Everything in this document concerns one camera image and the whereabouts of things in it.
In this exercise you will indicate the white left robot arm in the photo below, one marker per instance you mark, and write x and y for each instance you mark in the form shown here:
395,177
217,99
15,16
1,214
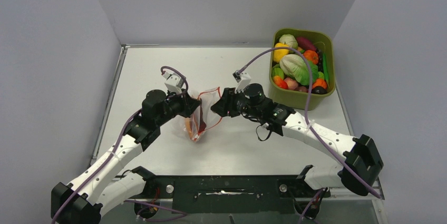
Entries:
87,198

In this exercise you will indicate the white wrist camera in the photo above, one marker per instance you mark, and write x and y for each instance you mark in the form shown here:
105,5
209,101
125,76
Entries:
173,82
243,79

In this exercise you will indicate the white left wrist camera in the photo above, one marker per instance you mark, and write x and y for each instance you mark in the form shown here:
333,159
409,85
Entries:
173,82

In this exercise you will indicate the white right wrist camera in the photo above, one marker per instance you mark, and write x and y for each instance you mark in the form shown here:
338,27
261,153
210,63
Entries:
243,79

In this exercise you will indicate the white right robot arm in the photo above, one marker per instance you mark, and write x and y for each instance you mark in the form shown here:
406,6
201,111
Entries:
359,158

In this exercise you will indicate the red orange fruit slice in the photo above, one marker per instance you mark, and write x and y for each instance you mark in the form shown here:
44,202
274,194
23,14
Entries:
195,125

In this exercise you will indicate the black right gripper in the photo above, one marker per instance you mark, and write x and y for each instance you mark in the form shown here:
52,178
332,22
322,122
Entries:
226,104

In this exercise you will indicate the clear orange zip top bag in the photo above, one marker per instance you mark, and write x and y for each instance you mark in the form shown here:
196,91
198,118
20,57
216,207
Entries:
208,99

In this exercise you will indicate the purple sweet potato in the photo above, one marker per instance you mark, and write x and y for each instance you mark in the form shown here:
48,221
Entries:
305,44

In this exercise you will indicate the orange round fruit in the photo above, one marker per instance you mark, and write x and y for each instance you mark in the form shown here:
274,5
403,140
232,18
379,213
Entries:
320,83

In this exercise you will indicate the black mounting base plate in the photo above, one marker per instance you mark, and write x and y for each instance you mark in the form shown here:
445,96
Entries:
229,194

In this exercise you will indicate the dark round plum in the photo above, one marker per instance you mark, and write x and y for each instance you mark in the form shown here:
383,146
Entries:
319,90

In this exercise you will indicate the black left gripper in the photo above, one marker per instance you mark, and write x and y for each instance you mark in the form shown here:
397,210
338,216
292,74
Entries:
189,104

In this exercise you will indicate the green chili pepper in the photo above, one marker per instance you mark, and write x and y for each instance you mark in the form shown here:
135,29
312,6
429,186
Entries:
325,68

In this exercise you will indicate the pale green cabbage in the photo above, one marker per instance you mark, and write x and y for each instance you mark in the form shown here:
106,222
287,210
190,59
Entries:
289,40

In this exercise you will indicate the pink peach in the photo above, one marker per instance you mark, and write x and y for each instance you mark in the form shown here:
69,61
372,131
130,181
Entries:
291,84

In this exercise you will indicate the orange tangerine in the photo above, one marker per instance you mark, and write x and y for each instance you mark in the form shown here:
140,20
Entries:
311,56

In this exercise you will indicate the green white lettuce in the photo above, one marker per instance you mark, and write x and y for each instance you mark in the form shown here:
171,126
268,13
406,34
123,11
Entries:
303,71

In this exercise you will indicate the yellow bell pepper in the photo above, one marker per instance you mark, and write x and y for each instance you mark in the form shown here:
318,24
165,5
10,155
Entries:
280,53

